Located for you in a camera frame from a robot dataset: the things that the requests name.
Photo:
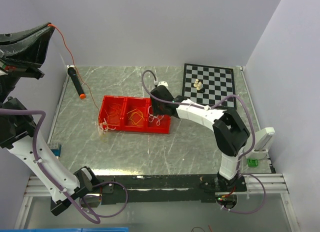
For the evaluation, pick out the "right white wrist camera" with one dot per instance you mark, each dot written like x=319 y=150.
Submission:
x=163 y=83

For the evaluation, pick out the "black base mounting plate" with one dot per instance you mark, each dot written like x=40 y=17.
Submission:
x=163 y=188

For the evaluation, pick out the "white grey stand device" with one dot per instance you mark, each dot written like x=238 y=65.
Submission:
x=264 y=139

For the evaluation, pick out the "green toy block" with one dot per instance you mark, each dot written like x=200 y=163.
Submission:
x=252 y=163

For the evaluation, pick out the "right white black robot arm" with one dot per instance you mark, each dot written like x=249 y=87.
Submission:
x=231 y=134

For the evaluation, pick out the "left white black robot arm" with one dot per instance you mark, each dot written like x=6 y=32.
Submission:
x=20 y=135

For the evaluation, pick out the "cream chess piece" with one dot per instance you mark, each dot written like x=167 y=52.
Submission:
x=196 y=83
x=199 y=86

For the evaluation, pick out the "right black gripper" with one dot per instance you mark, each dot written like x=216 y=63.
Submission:
x=156 y=111

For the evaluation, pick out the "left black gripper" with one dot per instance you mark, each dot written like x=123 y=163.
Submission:
x=21 y=50

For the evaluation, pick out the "blue plastic bin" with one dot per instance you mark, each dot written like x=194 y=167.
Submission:
x=100 y=229

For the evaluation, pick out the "black microphone orange end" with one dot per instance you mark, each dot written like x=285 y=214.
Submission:
x=73 y=75

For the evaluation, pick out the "red three-compartment tray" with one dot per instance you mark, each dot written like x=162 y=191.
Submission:
x=131 y=114

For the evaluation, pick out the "black grey chessboard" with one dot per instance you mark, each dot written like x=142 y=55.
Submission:
x=218 y=82

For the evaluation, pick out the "black chess piece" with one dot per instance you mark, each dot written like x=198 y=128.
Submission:
x=202 y=90

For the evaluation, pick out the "blue white toy blocks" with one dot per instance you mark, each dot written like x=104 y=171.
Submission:
x=56 y=149

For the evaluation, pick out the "aluminium rail frame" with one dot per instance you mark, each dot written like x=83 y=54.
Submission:
x=274 y=183

